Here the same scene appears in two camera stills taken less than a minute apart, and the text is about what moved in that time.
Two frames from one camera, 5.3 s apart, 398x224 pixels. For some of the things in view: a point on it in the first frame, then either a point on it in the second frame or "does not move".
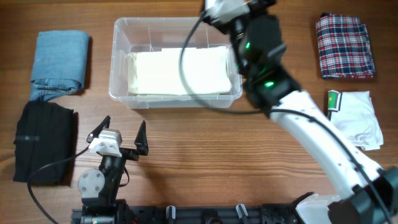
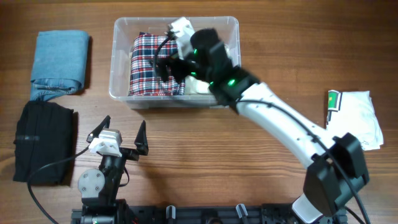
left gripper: x=140 y=142 does not move
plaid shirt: x=344 y=47 to x=143 y=79
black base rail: x=241 y=214 does not move
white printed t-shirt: x=353 y=113 does not move
